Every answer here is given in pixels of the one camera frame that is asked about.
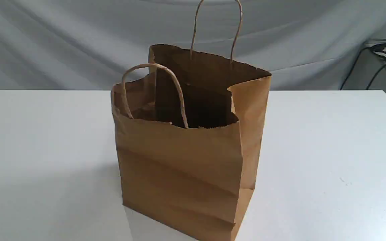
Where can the white draped backdrop cloth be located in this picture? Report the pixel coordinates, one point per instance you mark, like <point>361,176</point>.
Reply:
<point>89,44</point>

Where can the brown paper bag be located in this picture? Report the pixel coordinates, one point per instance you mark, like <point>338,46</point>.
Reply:
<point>188,131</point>

